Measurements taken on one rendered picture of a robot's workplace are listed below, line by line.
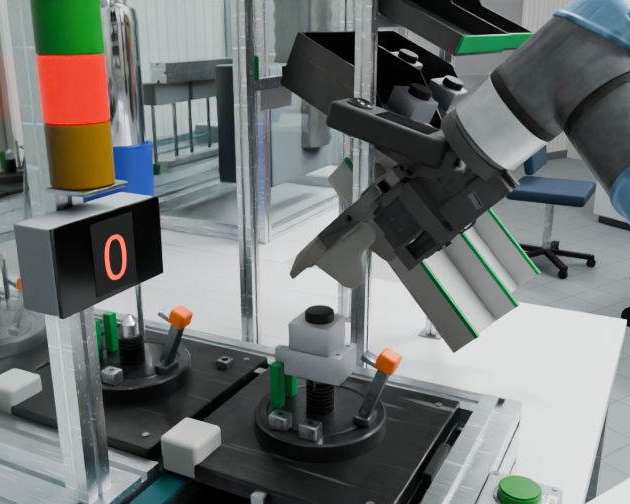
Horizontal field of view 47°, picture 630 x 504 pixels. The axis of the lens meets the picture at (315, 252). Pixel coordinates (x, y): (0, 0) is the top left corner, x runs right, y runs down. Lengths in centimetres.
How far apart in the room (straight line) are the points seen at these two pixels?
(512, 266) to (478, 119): 59
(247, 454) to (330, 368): 12
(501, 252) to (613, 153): 63
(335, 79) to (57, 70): 44
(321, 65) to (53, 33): 45
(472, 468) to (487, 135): 34
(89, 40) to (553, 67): 34
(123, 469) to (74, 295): 26
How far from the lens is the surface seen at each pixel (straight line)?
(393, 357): 72
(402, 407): 84
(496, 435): 83
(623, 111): 56
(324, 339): 73
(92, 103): 58
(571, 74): 58
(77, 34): 58
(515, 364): 122
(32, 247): 58
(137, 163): 160
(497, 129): 60
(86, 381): 69
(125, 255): 62
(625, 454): 273
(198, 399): 86
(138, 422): 83
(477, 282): 103
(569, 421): 108
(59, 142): 59
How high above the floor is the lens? 138
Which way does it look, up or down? 18 degrees down
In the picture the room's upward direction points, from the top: straight up
